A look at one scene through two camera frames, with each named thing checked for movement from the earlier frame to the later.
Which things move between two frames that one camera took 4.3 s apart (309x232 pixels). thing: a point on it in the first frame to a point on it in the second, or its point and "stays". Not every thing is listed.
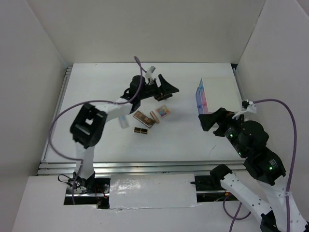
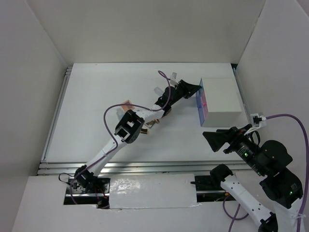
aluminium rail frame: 103,170 stays
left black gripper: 165,86 to 189,90
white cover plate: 153,191 stays
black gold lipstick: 144,131 stays
